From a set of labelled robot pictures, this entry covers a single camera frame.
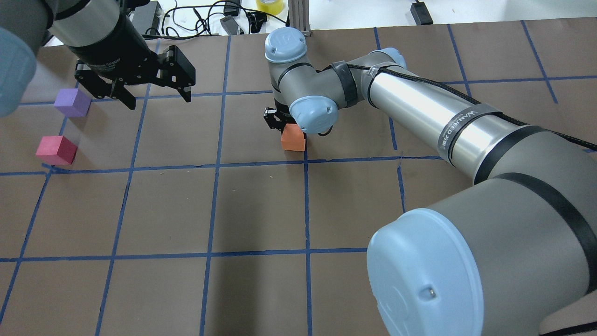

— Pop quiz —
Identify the yellow tape roll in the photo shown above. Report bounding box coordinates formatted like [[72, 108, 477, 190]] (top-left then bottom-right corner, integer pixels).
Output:
[[256, 0, 285, 16]]

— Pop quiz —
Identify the black power adapter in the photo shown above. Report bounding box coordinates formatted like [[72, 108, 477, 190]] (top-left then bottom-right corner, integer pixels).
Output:
[[410, 0, 434, 26]]

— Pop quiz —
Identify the aluminium frame post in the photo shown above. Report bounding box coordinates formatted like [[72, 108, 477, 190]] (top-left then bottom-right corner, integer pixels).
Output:
[[287, 0, 311, 36]]

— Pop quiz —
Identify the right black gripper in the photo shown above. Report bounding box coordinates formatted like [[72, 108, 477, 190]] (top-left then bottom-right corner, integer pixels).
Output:
[[263, 98, 294, 132]]

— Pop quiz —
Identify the brown paper table cover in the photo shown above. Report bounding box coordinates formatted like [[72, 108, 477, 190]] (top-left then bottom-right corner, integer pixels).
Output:
[[0, 20, 597, 336]]

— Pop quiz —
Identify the purple foam cube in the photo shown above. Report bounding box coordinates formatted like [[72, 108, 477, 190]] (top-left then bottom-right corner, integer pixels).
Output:
[[53, 89, 91, 118]]

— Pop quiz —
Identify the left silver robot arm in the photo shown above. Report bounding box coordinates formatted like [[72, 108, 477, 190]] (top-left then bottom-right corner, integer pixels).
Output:
[[0, 0, 196, 117]]

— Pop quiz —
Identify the red foam cube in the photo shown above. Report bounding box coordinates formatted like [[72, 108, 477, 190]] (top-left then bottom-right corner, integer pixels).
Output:
[[35, 135, 77, 166]]

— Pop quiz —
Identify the orange foam cube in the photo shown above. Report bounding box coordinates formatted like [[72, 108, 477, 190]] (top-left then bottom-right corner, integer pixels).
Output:
[[281, 124, 306, 152]]

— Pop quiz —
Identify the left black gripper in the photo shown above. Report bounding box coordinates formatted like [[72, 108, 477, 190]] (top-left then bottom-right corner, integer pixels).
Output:
[[68, 14, 196, 110]]

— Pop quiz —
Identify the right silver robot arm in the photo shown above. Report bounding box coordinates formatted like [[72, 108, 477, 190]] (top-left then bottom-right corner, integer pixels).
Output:
[[264, 27, 597, 336]]

